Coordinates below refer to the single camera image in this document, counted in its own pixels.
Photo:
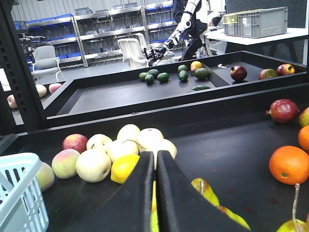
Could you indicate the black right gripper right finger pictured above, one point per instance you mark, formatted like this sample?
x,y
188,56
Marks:
x,y
180,207

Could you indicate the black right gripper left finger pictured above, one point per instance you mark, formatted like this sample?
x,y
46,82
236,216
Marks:
x,y
130,208

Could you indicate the light blue plastic basket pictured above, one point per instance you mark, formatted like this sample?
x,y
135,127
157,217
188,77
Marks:
x,y
22,207

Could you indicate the yellow lemon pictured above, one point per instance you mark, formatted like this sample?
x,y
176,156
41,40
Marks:
x,y
123,167

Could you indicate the pale white pear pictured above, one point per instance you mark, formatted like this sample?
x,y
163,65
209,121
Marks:
x,y
93,165

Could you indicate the black wooden fruit display stand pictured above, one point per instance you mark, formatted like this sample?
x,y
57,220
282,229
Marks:
x,y
221,134

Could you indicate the large orange right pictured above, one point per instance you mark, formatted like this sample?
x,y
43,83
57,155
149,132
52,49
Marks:
x,y
289,165

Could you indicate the red pomegranate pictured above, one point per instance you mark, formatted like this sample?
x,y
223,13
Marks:
x,y
283,111

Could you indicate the white humanoid robot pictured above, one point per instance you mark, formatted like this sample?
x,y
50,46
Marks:
x,y
191,17

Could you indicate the grey plastic crate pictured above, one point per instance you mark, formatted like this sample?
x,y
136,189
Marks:
x,y
257,23

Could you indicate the black upright post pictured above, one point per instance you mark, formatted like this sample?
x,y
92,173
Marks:
x,y
15,65

